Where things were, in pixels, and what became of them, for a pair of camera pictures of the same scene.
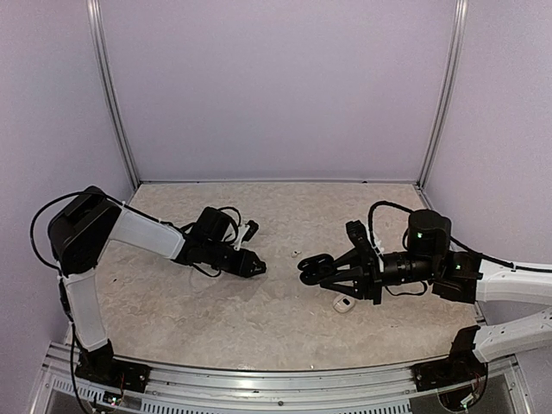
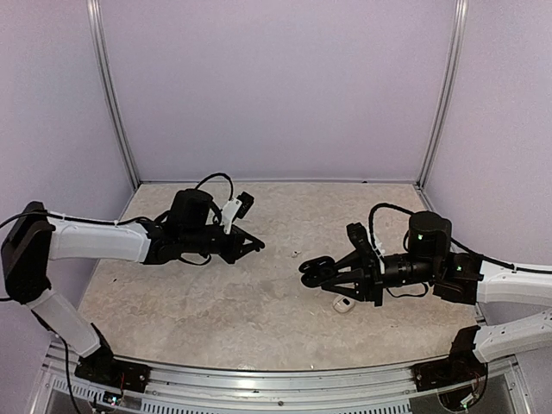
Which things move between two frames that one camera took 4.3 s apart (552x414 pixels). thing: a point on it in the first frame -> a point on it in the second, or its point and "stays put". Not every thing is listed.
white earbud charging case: [343, 304] stays put
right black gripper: [368, 285] stays put
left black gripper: [245, 265] -> [235, 252]
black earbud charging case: [316, 267] stays put
